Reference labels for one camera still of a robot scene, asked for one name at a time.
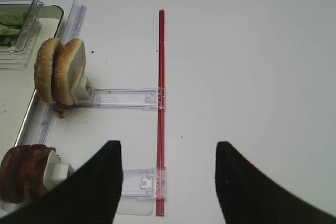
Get clear plastic salad container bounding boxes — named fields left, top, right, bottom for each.
left=1, top=0, right=44, bottom=70

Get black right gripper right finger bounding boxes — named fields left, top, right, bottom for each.
left=215, top=142, right=335, bottom=223

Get red rail right side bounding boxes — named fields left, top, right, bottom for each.
left=156, top=9, right=165, bottom=217

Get white metal tray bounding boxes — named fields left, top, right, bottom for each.
left=1, top=5, right=64, bottom=151

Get white pusher block patties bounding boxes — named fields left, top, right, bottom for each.
left=43, top=151, right=75, bottom=190

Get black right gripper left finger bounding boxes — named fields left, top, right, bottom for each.
left=1, top=141, right=123, bottom=223

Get clear dispenser track patties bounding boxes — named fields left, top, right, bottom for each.
left=1, top=168, right=166, bottom=217

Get clear dispenser track bun tops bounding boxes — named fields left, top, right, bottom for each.
left=77, top=88, right=166, bottom=110

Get brown meat patties stack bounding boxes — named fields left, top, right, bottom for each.
left=1, top=144, right=56, bottom=204

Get sesame bun top front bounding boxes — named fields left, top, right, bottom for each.
left=34, top=38, right=63, bottom=104

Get white pusher block buns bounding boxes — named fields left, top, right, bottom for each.
left=71, top=76, right=94, bottom=105

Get green lettuce in container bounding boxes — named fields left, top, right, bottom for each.
left=1, top=11, right=27, bottom=47

